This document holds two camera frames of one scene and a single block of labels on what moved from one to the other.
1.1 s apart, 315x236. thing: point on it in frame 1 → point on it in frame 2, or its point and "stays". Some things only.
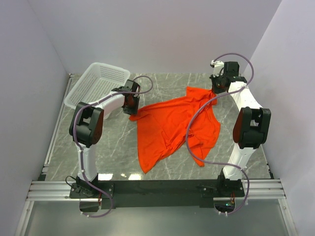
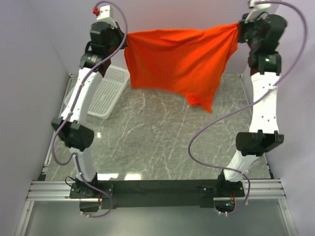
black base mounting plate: (155, 194) stays
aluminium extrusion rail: (44, 189) stays
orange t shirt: (161, 127) → (189, 60)
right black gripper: (215, 89) → (241, 26)
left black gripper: (133, 111) → (117, 31)
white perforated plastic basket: (97, 81) stays
